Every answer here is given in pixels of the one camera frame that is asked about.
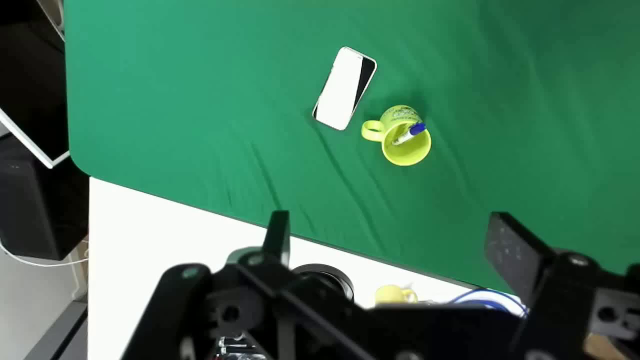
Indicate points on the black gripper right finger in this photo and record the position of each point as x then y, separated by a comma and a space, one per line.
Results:
514, 256

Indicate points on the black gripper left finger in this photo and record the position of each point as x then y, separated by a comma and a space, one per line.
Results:
277, 237

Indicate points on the white marker blue cap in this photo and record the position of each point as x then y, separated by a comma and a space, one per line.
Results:
416, 128

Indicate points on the small pale yellow cup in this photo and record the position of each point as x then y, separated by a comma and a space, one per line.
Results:
392, 294

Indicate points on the yellow-green cartoon mug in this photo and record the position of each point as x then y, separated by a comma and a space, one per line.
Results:
392, 114

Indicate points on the green table cloth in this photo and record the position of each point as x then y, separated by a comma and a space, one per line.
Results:
201, 100

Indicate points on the black smartphone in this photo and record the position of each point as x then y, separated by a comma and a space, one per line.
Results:
341, 91

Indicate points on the black storage box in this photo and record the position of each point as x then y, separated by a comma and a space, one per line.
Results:
36, 200

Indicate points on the black panel white rim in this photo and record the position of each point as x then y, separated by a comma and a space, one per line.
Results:
30, 67

